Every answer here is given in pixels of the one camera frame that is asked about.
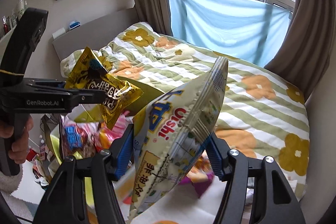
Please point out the person's left forearm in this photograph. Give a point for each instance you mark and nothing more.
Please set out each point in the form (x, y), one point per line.
(9, 183)

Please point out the light blue cloth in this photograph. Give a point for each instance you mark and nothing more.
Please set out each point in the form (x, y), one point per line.
(223, 24)

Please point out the gold snack packet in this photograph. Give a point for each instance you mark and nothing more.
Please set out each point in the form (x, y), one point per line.
(105, 87)

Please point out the green cardboard box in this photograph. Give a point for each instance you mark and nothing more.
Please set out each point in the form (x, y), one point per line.
(80, 116)

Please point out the small white box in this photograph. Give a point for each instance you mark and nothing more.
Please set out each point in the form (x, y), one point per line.
(58, 34)

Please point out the purple snack bag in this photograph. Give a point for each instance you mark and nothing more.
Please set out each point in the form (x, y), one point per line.
(199, 187)

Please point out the cream snack bag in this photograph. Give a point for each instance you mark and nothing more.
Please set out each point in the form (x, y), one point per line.
(168, 161)

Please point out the blue white small object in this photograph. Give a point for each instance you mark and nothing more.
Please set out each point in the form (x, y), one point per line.
(74, 25)

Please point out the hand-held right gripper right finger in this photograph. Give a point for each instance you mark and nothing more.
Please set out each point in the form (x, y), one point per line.
(215, 159)

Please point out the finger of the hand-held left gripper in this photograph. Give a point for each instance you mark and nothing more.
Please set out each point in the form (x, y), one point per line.
(88, 96)

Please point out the blue red snack packet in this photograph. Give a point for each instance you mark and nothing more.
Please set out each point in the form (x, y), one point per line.
(76, 138)

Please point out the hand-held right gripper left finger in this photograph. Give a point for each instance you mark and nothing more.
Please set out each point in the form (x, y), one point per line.
(124, 154)

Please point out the pink snack packet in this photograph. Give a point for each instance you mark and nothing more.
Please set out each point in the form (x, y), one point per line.
(122, 123)

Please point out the grey headboard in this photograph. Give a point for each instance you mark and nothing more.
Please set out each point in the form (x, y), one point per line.
(94, 29)

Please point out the floral striped quilt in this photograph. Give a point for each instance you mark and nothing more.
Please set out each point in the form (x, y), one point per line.
(257, 108)

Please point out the white bottle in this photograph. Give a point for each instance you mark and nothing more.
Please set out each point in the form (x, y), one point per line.
(21, 10)

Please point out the person's left hand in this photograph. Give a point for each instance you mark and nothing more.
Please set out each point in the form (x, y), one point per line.
(22, 142)

